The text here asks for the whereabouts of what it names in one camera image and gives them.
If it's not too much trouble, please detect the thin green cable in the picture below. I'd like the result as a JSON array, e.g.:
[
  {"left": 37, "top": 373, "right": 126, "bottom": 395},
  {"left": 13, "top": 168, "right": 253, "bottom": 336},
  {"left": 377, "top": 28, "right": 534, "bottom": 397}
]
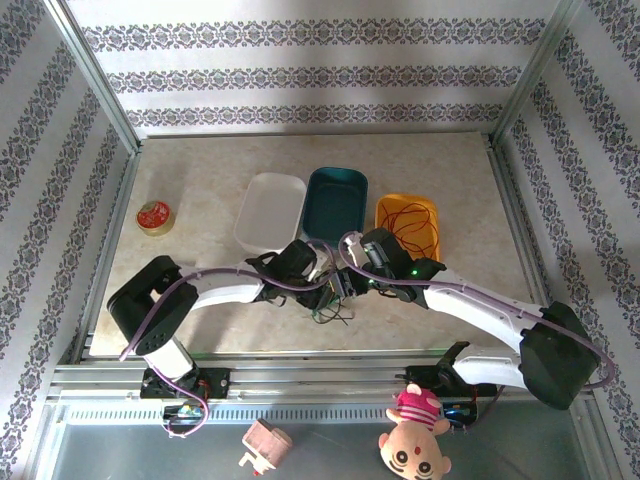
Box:
[{"left": 309, "top": 287, "right": 346, "bottom": 321}]

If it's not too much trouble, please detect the thin red cable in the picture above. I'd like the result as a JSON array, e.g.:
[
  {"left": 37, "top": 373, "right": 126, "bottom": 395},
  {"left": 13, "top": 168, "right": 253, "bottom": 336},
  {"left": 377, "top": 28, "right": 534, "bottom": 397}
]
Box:
[{"left": 375, "top": 202, "right": 444, "bottom": 261}]

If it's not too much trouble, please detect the white plastic tray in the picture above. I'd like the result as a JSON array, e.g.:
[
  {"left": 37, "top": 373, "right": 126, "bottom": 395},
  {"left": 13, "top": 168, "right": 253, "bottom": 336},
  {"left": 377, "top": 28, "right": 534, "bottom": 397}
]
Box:
[{"left": 233, "top": 172, "right": 308, "bottom": 256}]

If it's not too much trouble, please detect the orange plastic tray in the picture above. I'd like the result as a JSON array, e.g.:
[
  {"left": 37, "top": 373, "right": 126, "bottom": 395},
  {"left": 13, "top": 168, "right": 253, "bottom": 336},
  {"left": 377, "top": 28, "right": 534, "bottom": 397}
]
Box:
[{"left": 374, "top": 193, "right": 444, "bottom": 264}]

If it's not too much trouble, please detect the teal plastic tray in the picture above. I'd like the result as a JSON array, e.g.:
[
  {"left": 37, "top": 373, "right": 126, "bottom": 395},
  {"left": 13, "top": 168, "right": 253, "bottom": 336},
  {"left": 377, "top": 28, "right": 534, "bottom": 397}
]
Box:
[{"left": 298, "top": 166, "right": 370, "bottom": 241}]

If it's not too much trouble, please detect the clear tape roll red core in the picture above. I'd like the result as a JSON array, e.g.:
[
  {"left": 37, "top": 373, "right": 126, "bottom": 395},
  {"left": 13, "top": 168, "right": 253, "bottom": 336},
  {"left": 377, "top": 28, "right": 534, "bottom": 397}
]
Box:
[{"left": 136, "top": 199, "right": 177, "bottom": 238}]

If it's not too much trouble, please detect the pink toy block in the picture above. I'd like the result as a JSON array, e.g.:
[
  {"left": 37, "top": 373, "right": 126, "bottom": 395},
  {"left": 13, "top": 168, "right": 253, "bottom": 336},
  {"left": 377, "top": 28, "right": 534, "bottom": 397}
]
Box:
[{"left": 238, "top": 418, "right": 294, "bottom": 476}]

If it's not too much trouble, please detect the plush doll pink hat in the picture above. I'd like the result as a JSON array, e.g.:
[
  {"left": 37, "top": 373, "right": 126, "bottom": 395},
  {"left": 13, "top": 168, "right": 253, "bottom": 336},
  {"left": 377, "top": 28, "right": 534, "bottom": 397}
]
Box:
[{"left": 378, "top": 383, "right": 453, "bottom": 480}]

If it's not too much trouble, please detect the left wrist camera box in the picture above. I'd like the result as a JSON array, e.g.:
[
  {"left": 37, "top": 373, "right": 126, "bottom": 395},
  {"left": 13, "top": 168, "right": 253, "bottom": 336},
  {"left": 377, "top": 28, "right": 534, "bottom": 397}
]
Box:
[{"left": 307, "top": 247, "right": 335, "bottom": 282}]

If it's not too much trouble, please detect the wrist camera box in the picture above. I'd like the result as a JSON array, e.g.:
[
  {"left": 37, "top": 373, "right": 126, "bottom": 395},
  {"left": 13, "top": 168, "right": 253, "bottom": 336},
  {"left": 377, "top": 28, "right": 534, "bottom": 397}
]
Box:
[
  {"left": 342, "top": 231, "right": 371, "bottom": 269},
  {"left": 307, "top": 247, "right": 335, "bottom": 282}
]

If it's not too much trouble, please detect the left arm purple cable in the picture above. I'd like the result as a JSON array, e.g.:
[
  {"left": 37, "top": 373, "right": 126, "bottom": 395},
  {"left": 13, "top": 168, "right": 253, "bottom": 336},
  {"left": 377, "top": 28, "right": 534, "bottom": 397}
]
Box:
[{"left": 118, "top": 238, "right": 351, "bottom": 440}]

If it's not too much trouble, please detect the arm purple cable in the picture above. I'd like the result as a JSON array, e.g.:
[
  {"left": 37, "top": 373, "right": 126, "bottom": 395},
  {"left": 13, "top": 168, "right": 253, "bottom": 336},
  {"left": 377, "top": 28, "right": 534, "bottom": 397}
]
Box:
[
  {"left": 338, "top": 233, "right": 617, "bottom": 431},
  {"left": 118, "top": 238, "right": 351, "bottom": 440}
]

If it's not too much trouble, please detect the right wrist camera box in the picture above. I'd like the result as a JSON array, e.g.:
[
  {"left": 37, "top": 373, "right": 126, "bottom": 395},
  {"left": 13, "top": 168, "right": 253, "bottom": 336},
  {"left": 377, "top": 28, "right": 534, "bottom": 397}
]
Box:
[{"left": 342, "top": 231, "right": 371, "bottom": 269}]

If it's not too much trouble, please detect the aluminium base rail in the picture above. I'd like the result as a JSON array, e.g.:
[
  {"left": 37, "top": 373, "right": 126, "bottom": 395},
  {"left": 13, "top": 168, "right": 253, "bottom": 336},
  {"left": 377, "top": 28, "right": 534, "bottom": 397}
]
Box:
[{"left": 47, "top": 349, "right": 596, "bottom": 401}]

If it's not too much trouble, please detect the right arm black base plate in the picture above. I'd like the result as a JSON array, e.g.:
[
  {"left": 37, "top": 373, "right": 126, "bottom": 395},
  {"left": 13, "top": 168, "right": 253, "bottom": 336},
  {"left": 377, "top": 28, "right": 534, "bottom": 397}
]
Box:
[{"left": 394, "top": 360, "right": 500, "bottom": 399}]

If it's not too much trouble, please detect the slotted cable duct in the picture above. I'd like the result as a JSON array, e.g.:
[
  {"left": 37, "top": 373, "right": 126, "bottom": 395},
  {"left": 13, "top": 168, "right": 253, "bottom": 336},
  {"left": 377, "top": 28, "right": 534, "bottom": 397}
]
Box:
[{"left": 59, "top": 403, "right": 576, "bottom": 426}]

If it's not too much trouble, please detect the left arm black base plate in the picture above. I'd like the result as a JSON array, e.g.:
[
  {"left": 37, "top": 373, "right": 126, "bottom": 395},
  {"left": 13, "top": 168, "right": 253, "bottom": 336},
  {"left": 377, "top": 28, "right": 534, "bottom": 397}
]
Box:
[{"left": 139, "top": 367, "right": 232, "bottom": 401}]

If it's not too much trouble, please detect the aluminium side rail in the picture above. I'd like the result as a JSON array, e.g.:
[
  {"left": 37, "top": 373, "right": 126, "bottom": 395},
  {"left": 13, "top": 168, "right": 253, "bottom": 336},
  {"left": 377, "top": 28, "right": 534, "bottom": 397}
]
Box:
[
  {"left": 74, "top": 149, "right": 142, "bottom": 361},
  {"left": 482, "top": 134, "right": 571, "bottom": 359}
]

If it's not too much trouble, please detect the aluminium frame post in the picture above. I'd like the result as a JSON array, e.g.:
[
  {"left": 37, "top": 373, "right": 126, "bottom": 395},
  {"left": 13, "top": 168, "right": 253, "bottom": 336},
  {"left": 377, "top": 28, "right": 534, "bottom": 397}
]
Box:
[
  {"left": 491, "top": 0, "right": 587, "bottom": 146},
  {"left": 43, "top": 0, "right": 142, "bottom": 154}
]

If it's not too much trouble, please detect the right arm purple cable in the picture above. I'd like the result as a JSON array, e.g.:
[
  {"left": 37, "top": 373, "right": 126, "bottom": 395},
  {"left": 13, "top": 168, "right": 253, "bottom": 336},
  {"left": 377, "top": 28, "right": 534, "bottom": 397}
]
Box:
[{"left": 338, "top": 233, "right": 617, "bottom": 431}]

